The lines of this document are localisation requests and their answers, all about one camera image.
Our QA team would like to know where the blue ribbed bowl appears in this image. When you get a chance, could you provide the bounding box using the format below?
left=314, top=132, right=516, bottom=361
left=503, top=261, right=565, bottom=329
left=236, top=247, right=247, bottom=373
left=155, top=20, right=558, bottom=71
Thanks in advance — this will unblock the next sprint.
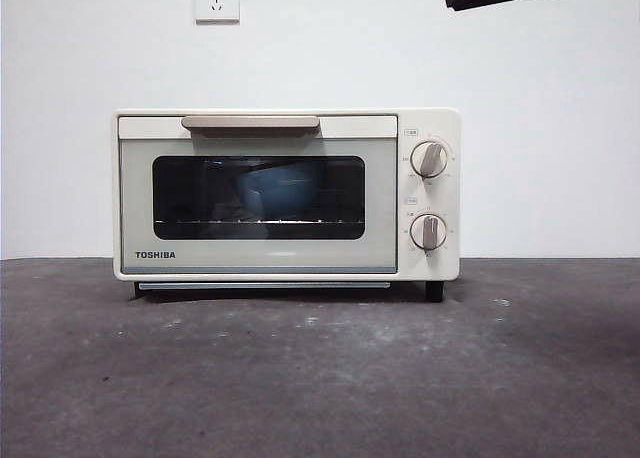
left=233, top=164, right=327, bottom=224

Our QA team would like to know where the glass oven door with handle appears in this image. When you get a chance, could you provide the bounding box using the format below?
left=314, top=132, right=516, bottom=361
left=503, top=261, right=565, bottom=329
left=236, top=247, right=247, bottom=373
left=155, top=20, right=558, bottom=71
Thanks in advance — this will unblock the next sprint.
left=117, top=114, right=399, bottom=275

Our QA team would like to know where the cream Toshiba toaster oven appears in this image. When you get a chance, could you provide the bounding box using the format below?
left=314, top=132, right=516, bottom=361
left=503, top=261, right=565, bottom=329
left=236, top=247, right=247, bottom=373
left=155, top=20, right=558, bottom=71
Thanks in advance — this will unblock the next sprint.
left=112, top=107, right=462, bottom=304

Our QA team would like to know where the beige oven knob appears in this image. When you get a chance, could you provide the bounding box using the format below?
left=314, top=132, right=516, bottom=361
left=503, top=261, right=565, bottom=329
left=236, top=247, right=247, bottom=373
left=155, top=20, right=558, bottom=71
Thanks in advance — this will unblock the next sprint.
left=409, top=140, right=450, bottom=180
left=409, top=213, right=449, bottom=252

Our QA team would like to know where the white wall socket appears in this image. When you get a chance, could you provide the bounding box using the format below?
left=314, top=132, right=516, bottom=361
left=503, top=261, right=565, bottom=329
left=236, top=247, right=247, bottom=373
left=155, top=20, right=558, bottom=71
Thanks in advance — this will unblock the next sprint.
left=194, top=0, right=241, bottom=25

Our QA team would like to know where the metal wire oven rack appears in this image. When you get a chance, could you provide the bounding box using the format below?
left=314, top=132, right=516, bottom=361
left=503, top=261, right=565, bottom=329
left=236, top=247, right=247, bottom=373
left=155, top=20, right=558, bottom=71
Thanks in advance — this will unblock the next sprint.
left=153, top=217, right=365, bottom=226

